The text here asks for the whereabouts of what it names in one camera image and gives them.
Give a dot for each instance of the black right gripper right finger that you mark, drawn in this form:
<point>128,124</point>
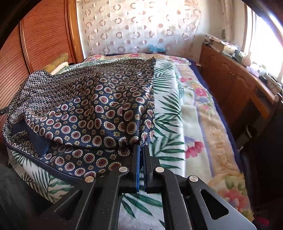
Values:
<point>189,203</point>

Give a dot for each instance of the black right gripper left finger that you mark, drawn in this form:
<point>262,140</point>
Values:
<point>94,203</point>

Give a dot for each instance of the navy medallion patterned garment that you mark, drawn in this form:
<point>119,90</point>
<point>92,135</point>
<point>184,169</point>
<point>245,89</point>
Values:
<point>85,121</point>

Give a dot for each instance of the palm leaf patterned bedspread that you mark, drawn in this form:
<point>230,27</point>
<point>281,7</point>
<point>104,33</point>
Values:
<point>141,210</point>

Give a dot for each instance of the floral bed blanket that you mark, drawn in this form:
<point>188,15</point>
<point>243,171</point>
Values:
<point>210,151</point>

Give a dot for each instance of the wooden sideboard cabinet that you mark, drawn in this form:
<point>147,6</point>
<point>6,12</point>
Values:
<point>242,97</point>

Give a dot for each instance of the olive brown knitted cloth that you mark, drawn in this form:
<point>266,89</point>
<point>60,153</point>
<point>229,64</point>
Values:
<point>56,62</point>

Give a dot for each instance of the cardboard box on sideboard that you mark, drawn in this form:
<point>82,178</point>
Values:
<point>221,46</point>

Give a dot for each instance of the teal object behind bed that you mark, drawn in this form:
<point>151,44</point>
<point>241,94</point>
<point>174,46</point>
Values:
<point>155,49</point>

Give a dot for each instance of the sheer circle patterned curtain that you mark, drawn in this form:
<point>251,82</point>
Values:
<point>118,27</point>

